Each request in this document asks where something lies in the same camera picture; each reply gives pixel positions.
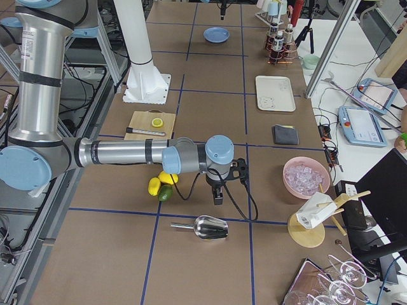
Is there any black tripod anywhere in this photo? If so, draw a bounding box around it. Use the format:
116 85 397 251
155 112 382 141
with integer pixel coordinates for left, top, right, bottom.
294 0 315 54

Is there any grey folded cloth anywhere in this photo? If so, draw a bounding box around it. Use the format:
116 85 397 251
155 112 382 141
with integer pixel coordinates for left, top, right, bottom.
272 125 299 145

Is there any blue teach pendant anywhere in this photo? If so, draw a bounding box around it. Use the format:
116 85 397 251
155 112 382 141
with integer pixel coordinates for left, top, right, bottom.
352 78 397 115
338 106 387 148

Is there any tea bottle two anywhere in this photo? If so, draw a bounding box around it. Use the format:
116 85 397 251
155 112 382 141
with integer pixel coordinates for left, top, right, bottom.
272 30 284 52

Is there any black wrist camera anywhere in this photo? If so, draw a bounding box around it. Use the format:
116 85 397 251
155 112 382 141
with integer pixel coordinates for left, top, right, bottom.
228 158 249 186

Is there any long reacher grabber stick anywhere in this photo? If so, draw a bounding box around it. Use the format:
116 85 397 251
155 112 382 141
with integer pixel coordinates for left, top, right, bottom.
323 71 403 135

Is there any yellow lemon upper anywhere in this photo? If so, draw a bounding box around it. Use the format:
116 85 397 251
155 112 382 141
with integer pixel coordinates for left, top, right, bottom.
158 171 179 185

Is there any green bowl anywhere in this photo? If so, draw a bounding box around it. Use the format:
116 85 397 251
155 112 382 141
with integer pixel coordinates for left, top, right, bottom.
302 54 320 70

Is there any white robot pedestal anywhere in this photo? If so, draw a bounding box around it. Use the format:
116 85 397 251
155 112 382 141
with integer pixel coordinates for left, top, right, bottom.
114 0 171 104

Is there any blue teach pendant near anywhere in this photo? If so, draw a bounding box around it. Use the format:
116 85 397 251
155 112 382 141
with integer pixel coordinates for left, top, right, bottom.
338 106 387 148

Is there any green lime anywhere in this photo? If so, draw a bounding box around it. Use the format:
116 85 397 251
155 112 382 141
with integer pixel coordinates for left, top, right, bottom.
157 184 173 202

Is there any copper wire bottle rack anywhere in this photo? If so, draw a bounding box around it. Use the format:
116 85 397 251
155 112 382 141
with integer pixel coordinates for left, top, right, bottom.
265 27 298 64

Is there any blue plate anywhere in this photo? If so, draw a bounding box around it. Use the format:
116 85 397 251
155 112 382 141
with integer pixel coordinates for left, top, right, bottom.
203 27 230 43

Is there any wooden stand with base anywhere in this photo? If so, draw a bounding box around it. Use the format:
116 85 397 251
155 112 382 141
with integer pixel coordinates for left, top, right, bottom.
287 191 371 248

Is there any wooden cutting board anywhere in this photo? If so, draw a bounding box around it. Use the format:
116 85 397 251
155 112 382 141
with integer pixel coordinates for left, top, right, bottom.
124 111 176 140

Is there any wine glass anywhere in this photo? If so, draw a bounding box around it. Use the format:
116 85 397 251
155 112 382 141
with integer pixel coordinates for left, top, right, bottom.
328 254 367 288

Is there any black monitor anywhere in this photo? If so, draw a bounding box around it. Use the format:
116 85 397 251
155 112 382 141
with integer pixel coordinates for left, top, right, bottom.
355 149 406 262

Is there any blue teach pendant far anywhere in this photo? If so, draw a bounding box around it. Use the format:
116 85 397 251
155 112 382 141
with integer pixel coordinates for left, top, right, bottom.
352 78 397 115

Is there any white paper bag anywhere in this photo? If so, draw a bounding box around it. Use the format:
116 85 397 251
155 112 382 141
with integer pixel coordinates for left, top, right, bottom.
296 192 337 229

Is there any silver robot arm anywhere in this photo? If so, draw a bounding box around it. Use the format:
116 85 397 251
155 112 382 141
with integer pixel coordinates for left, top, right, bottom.
1 1 234 204

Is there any yellow lemon lower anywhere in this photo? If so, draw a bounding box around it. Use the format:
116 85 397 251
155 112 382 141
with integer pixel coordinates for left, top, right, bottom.
148 177 161 196

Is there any red bottle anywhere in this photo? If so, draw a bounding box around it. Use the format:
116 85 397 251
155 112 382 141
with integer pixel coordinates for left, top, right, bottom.
291 0 305 27

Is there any cream bear tray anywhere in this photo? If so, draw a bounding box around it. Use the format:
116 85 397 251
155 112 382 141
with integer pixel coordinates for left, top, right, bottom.
255 76 296 112

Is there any lemon half slice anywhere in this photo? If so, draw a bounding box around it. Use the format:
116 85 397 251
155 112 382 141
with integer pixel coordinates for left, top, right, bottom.
151 118 164 128

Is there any yellow lemon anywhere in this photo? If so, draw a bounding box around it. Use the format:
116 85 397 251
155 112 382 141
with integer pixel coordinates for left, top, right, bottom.
158 171 179 185
148 177 161 196

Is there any aluminium frame post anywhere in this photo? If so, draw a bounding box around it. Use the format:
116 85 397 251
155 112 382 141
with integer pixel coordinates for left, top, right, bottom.
305 0 361 98

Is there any steel ice scoop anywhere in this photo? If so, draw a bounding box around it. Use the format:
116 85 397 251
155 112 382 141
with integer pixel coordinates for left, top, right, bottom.
170 215 229 240

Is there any tea bottle one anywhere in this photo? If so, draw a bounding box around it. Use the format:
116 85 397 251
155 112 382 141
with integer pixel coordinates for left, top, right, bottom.
268 20 279 44

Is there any pink bowl of ice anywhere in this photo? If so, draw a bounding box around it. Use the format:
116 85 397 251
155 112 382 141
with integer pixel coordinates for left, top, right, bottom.
282 156 331 199

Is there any tea bottle three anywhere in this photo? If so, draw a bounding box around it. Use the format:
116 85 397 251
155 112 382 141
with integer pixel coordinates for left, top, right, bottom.
284 24 293 44

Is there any white cup rack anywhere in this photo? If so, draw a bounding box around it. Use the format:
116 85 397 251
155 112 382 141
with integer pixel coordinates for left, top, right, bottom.
255 0 293 25

